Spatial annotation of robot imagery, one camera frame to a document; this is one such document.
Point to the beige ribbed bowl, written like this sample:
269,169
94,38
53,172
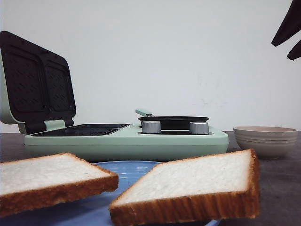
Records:
268,142

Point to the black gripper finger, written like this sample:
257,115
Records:
295,52
290,25

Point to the black frying pan green handle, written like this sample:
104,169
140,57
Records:
169,122

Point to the mint green breakfast maker base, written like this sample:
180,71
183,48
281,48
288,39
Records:
115,142

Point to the white bread slice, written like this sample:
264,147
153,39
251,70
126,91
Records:
49,180
218,186

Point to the silver control knob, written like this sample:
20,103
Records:
199,128
151,127

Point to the right silver control knob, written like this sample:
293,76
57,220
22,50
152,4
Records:
199,128

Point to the blue round plate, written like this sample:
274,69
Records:
91,211

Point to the left silver control knob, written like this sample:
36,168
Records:
151,127

